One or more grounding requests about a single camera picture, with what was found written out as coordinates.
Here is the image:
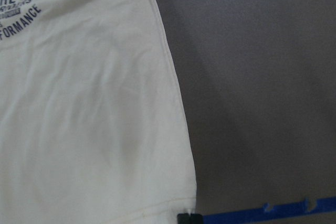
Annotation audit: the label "blue tape grid lines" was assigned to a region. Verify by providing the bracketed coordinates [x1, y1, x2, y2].
[203, 197, 335, 223]

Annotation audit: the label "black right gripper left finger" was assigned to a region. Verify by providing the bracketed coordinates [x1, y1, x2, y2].
[177, 214, 190, 224]

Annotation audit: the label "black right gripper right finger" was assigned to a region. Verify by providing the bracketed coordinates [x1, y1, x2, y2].
[190, 214, 203, 224]

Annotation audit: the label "cream long-sleeve printed shirt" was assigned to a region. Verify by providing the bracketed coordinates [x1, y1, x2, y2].
[1, 0, 196, 223]

